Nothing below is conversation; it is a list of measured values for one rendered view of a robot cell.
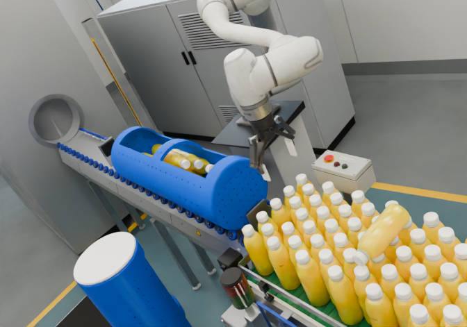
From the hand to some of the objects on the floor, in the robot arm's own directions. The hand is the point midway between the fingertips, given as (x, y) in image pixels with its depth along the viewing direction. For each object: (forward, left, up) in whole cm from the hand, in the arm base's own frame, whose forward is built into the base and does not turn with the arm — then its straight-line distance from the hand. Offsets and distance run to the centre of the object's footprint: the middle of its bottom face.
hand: (280, 164), depth 153 cm
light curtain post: (-29, -167, -127) cm, 212 cm away
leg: (-7, -222, -125) cm, 255 cm away
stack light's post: (+52, +16, -123) cm, 134 cm away
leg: (+7, -223, -124) cm, 255 cm away
